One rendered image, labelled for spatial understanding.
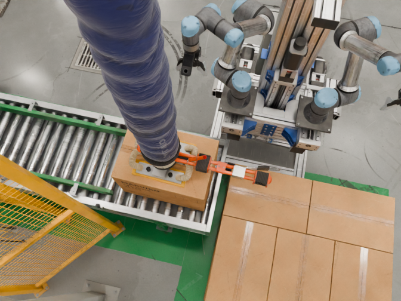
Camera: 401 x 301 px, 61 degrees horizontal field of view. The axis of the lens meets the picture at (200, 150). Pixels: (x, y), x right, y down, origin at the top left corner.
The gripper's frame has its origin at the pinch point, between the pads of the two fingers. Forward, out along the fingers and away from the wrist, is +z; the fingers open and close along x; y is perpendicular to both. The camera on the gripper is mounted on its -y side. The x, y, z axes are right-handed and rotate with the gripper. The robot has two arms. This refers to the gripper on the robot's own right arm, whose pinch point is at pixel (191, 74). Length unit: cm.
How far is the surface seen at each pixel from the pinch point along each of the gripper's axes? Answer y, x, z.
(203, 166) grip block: -32, -14, 42
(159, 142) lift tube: -37.7, 6.8, 2.9
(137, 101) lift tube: -40, 9, -41
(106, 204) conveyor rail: -60, 50, 92
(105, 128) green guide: -6, 67, 88
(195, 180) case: -38, -10, 57
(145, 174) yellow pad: -42, 20, 55
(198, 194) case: -46, -14, 57
